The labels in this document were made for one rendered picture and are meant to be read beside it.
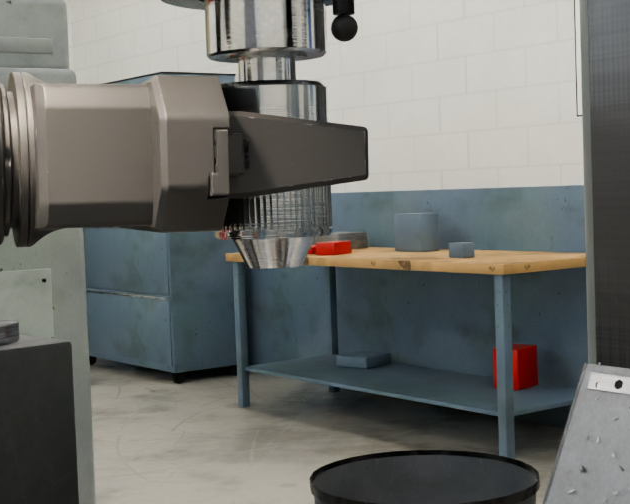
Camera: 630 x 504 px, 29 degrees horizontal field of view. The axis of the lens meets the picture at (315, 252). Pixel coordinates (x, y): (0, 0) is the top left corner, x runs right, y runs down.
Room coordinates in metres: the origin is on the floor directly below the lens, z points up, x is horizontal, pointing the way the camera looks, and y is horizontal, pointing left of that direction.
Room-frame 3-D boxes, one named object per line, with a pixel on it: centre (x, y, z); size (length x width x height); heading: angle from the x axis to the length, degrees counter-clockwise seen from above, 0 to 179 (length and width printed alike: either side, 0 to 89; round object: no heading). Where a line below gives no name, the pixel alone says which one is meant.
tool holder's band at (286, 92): (0.48, 0.02, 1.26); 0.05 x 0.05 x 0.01
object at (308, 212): (0.48, 0.02, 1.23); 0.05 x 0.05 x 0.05
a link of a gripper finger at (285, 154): (0.45, 0.01, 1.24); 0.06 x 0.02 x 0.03; 108
